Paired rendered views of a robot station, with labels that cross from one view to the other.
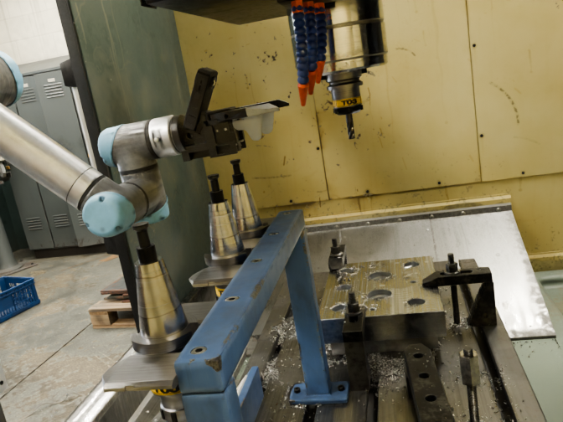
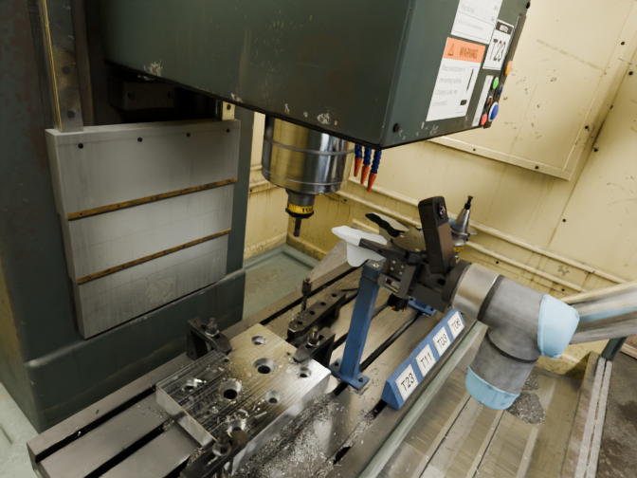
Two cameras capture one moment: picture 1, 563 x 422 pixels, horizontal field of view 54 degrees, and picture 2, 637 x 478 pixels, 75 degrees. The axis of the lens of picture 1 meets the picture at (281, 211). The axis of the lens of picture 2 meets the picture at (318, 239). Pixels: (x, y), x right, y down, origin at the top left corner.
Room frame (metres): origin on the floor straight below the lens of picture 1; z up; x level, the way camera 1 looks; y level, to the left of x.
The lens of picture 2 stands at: (1.65, 0.15, 1.66)
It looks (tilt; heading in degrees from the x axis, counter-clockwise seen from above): 26 degrees down; 201
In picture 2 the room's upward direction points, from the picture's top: 9 degrees clockwise
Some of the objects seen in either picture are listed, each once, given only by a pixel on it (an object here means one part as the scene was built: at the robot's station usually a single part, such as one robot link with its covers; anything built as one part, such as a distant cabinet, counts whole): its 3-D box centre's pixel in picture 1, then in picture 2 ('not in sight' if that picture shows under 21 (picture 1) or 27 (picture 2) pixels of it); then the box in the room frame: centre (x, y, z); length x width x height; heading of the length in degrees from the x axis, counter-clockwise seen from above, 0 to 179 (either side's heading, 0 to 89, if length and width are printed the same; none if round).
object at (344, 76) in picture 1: (343, 79); (302, 186); (0.99, -0.15, 1.41); 0.06 x 0.06 x 0.03
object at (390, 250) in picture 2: not in sight; (387, 247); (1.06, 0.05, 1.38); 0.09 x 0.05 x 0.02; 102
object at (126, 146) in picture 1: (131, 145); (526, 318); (1.08, 0.26, 1.35); 0.11 x 0.08 x 0.09; 77
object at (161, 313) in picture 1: (156, 295); (463, 219); (0.49, 0.13, 1.26); 0.04 x 0.04 x 0.07
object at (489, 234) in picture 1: (386, 285); not in sight; (1.64, -0.29, 0.75); 0.89 x 0.67 x 0.26; 77
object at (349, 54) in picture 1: (338, 36); (308, 146); (0.99, -0.15, 1.48); 0.16 x 0.16 x 0.12
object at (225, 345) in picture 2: (457, 289); (209, 342); (1.02, -0.32, 0.97); 0.13 x 0.03 x 0.15; 77
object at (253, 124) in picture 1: (255, 123); (384, 234); (0.98, 0.02, 1.36); 0.09 x 0.03 x 0.06; 53
